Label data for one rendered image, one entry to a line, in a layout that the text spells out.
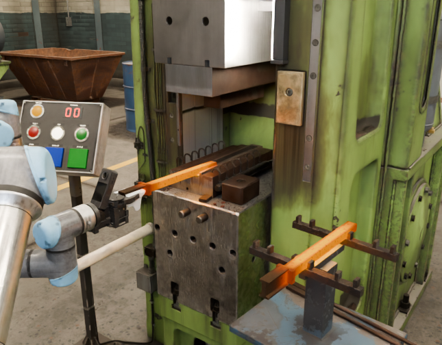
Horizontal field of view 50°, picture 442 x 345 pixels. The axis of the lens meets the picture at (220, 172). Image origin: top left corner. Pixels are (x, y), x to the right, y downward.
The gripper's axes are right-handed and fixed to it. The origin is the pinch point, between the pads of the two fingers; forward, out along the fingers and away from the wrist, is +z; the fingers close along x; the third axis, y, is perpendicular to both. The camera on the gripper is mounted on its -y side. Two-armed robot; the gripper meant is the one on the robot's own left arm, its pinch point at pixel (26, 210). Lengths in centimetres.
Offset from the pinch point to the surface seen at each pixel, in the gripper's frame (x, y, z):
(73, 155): -19.7, -26.4, -8.6
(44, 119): -36.0, -23.3, -20.0
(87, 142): -18.3, -31.8, -13.0
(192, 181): 20, -52, -2
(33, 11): -882, -357, -57
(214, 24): 29, -54, -56
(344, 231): 80, -57, -3
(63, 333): -56, -27, 93
